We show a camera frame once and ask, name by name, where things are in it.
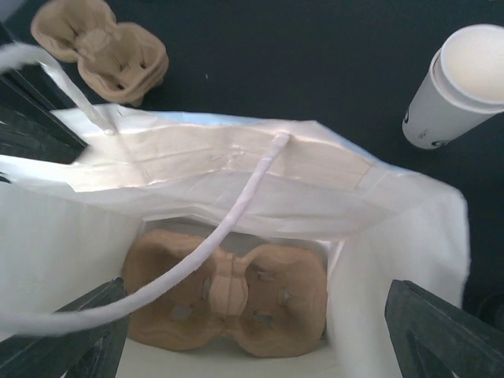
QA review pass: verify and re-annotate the single cardboard cup carrier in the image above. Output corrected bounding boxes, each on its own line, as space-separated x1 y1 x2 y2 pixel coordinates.
128 244 328 358

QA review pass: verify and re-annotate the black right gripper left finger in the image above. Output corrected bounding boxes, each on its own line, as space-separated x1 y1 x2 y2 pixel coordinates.
0 277 131 378

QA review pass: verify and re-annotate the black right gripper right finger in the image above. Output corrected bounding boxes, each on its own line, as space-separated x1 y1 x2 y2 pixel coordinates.
384 280 503 377

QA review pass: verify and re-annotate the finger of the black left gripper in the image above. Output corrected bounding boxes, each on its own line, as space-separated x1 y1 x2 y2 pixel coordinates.
1 69 88 165

